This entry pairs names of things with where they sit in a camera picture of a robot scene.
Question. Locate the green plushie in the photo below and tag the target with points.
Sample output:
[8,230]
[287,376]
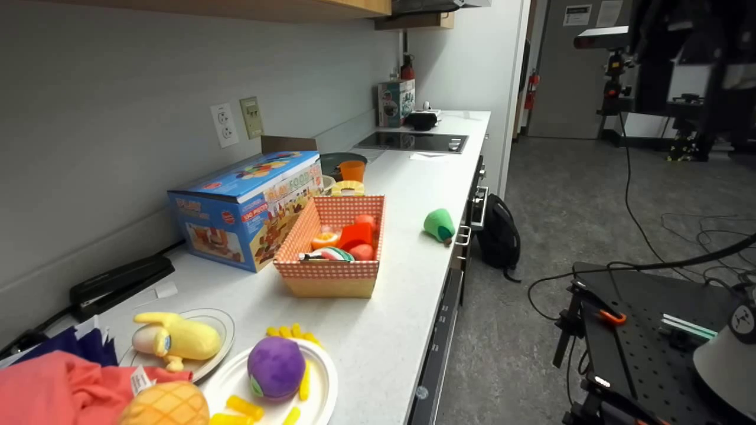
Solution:
[438,226]

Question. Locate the black stapler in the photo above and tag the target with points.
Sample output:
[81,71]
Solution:
[118,284]

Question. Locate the black cooktop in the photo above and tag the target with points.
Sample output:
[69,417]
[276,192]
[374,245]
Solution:
[410,143]

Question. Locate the orange cup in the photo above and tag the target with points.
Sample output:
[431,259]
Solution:
[353,171]

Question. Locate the pineapple plushie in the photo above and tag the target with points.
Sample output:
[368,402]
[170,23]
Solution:
[160,406]

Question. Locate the beige wall outlet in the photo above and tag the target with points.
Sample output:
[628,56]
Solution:
[250,117]

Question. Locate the orange fry container toy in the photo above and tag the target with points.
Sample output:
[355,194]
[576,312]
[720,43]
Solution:
[355,236]

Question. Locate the counter cabinet front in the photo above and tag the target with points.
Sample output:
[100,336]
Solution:
[450,315]

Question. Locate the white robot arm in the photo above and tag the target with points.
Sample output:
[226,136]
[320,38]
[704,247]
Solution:
[723,370]

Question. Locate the dark blue cloth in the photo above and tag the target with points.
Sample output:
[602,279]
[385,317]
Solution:
[74,345]

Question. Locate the orange checkered cardboard box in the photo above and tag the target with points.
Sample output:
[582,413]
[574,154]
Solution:
[327,279]

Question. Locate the pink cloth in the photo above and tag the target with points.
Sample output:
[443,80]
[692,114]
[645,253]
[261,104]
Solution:
[54,391]

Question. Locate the blue toy set box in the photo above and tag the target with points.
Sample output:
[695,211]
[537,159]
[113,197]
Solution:
[236,208]

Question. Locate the red fire extinguisher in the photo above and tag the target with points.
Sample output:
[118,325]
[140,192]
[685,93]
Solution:
[534,91]

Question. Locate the wooden wall shelf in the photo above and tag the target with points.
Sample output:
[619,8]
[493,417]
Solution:
[275,8]

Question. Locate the brown board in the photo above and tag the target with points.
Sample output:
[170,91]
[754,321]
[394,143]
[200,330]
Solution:
[287,146]

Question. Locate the yellow felt fry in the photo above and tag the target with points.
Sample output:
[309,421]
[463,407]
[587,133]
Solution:
[244,407]
[294,335]
[302,384]

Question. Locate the dark bowl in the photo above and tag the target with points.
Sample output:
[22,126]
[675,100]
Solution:
[329,161]

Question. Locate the black breadboard table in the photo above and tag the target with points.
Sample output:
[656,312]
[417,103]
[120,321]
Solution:
[645,356]

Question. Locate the watermelon slice plushie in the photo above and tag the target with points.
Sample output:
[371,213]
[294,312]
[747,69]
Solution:
[332,253]

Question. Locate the black pot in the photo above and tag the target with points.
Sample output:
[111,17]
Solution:
[420,121]

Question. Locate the dark equipment rack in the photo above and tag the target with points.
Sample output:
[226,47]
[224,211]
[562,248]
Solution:
[692,48]

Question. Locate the white paper plate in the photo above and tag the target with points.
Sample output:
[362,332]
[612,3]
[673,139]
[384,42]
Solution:
[222,328]
[321,380]

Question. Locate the range hood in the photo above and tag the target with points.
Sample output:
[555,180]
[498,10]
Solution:
[426,16]

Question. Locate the white wall outlet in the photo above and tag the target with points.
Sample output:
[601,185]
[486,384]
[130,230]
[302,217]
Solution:
[224,125]

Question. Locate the purple plushie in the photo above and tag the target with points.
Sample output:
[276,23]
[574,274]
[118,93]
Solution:
[275,370]

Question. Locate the orange slice toy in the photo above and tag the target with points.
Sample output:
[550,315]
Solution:
[323,238]

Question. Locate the black backpack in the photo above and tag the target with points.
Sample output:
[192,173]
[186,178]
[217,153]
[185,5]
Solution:
[498,238]

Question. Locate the green white strip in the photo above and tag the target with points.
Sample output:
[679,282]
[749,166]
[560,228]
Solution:
[688,328]

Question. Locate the yellow banana plushie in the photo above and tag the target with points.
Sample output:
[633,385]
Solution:
[185,338]

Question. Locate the grey box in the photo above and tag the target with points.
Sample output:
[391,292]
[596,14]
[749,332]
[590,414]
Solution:
[388,104]

